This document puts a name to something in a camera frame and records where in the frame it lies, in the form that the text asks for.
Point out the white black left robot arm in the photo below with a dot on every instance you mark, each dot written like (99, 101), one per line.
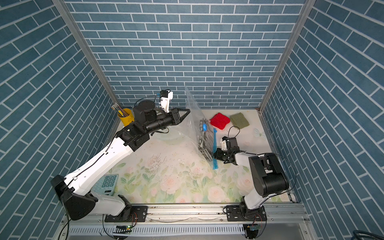
(74, 190)

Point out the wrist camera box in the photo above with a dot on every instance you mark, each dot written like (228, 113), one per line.
(224, 145)
(165, 98)

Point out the aluminium corner post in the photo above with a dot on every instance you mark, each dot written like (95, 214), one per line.
(303, 16)
(81, 41)

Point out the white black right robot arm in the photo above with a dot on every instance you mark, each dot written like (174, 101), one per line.
(268, 177)

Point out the aluminium corner post right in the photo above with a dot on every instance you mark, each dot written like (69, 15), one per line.
(303, 16)

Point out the pencils in cup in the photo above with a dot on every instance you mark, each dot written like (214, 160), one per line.
(119, 110)

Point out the aluminium corner post left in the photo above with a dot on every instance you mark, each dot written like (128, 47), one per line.
(81, 41)

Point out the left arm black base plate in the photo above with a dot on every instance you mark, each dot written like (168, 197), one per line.
(133, 214)

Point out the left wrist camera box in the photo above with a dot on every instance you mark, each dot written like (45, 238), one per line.
(165, 98)

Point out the yellow pencil cup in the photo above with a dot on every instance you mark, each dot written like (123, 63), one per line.
(126, 117)

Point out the light green calculator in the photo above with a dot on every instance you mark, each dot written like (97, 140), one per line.
(106, 185)

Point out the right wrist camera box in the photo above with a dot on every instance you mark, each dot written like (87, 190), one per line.
(224, 145)

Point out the houndstooth black white scarf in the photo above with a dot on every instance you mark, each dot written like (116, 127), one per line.
(206, 140)

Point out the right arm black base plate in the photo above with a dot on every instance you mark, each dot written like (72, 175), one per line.
(246, 213)

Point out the clear plastic vacuum bag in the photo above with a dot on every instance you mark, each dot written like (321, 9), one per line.
(196, 115)

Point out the olive green knitted scarf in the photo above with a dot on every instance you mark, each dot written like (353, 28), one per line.
(239, 120)

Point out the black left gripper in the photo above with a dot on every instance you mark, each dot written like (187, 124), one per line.
(172, 121)

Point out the aluminium front rail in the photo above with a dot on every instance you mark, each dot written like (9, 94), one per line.
(278, 221)

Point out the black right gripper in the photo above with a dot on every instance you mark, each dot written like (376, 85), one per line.
(218, 154)

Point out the red knitted scarf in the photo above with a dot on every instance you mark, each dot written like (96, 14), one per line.
(219, 121)

